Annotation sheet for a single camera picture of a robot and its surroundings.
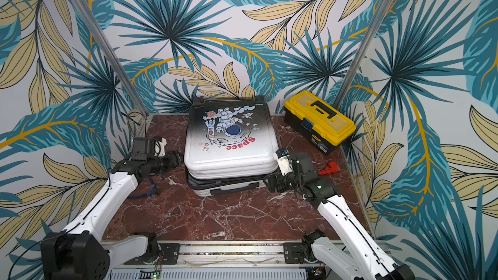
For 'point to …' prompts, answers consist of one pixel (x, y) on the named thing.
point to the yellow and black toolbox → (320, 123)
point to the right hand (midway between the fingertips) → (274, 175)
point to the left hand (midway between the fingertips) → (181, 163)
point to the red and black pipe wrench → (334, 168)
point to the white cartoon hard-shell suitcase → (231, 146)
